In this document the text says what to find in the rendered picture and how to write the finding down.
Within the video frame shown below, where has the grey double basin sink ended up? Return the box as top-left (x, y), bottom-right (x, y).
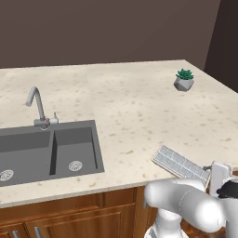
top-left (0, 119), bottom-right (105, 188)

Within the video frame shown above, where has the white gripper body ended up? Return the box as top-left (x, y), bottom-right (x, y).
top-left (208, 161), bottom-right (233, 197)

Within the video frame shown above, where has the grey metal tap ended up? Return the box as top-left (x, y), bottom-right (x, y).
top-left (25, 86), bottom-right (60, 130)

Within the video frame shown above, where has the wooden drawer front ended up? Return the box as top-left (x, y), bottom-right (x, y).
top-left (102, 187), bottom-right (138, 209)

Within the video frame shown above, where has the wooden cupboard door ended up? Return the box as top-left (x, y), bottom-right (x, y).
top-left (0, 222), bottom-right (30, 238)
top-left (23, 203), bottom-right (138, 238)

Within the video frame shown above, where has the wooden cupboard side panel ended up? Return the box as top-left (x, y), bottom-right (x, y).
top-left (133, 185), bottom-right (160, 238)

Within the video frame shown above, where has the green plant in grey pot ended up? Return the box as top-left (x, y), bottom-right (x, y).
top-left (173, 68), bottom-right (195, 92)

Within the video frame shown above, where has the pale grey ice cube tray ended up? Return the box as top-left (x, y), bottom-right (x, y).
top-left (152, 144), bottom-right (212, 188)

